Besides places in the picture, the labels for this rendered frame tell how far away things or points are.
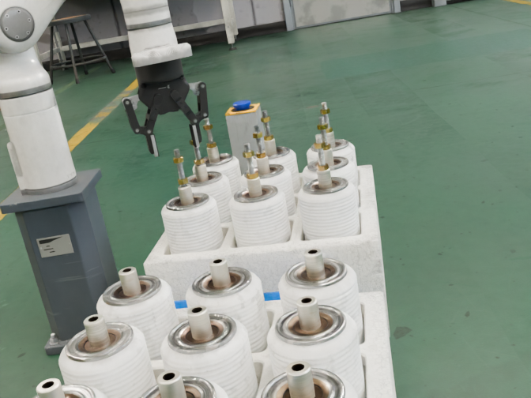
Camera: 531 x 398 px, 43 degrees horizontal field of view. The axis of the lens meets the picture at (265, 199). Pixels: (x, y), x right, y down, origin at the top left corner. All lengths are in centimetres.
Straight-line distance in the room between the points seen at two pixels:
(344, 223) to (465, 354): 28
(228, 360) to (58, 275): 60
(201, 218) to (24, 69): 39
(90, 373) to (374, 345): 32
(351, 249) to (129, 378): 45
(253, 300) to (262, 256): 27
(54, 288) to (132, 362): 54
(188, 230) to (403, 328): 40
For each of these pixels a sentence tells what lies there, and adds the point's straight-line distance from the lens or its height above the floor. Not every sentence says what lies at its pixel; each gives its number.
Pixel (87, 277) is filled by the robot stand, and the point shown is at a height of 14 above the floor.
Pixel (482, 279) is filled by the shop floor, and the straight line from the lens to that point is 131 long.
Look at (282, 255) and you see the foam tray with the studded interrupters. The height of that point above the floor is 17.
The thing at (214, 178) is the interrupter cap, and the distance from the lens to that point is 125.
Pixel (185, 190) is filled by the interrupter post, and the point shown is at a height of 28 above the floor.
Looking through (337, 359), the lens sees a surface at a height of 23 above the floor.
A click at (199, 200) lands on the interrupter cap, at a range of 114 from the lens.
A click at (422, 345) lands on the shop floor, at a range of 113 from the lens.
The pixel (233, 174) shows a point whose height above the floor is 23.
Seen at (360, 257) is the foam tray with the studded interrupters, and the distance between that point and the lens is 107.
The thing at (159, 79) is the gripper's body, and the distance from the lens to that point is 107.
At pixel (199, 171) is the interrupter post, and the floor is 27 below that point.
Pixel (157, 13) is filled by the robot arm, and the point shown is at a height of 57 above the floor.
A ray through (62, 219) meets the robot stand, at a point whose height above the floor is 26.
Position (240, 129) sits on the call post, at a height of 28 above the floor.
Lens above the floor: 62
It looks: 19 degrees down
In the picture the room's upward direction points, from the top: 10 degrees counter-clockwise
